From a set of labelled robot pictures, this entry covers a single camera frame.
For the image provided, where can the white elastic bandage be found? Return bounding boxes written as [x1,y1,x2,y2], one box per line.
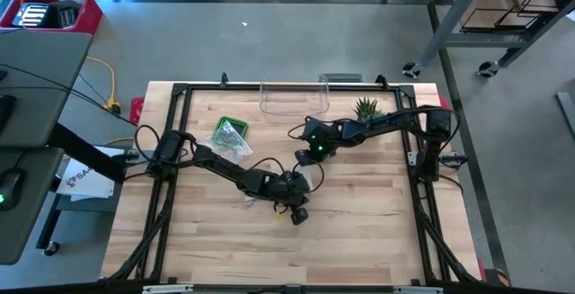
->
[242,167,315,209]

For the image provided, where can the clear plastic bag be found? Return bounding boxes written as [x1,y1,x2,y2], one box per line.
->
[199,120,253,165]

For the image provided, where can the clear plastic bin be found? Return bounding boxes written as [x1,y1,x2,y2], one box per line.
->
[259,74,331,118]

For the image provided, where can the potted succulent plant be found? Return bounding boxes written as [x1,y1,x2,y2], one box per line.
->
[353,95,388,124]

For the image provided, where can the green container lid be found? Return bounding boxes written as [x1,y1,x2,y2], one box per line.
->
[210,115,250,147]

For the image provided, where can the grey metal cart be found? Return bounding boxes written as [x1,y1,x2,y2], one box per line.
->
[401,0,575,80]

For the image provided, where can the white printed paper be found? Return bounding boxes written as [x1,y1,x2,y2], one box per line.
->
[56,145,127,202]

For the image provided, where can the black diagonal strut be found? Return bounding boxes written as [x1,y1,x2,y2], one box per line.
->
[47,121,140,185]

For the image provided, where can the black desk leg with caster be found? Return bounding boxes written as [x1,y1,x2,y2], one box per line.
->
[35,192,64,257]

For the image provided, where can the grey metal bar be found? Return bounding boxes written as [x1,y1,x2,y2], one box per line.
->
[554,91,575,140]

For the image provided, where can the red plastic crate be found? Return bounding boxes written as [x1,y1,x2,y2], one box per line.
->
[0,0,104,37]

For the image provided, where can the grey desk top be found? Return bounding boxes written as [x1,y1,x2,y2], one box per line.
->
[0,147,66,266]
[0,28,94,149]

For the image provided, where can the black computer mouse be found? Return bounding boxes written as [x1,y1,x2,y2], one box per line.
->
[0,166,26,212]

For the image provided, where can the black toaster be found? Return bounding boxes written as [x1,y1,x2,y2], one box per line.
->
[47,0,84,30]

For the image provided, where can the silver slotted appliance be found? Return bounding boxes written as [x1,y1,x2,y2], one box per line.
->
[12,2,50,29]

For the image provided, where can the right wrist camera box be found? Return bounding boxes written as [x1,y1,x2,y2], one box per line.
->
[294,148,316,167]

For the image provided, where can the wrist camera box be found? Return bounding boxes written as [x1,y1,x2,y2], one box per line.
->
[294,148,316,167]
[289,206,310,227]

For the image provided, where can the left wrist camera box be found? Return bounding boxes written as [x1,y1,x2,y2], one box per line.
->
[289,206,310,227]

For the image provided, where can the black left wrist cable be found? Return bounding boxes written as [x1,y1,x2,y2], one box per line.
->
[246,156,326,195]

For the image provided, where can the silver metal bracket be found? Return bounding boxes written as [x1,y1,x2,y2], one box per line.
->
[142,283,194,294]
[393,285,444,294]

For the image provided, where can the black left base cable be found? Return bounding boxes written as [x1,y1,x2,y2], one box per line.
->
[133,124,163,164]

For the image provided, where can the yellow floor cable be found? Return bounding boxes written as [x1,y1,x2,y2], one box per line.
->
[84,55,136,146]

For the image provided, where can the black wire rack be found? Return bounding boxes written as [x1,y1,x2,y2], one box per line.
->
[458,0,575,34]

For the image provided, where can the black desk cable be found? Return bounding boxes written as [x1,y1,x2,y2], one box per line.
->
[0,62,138,127]

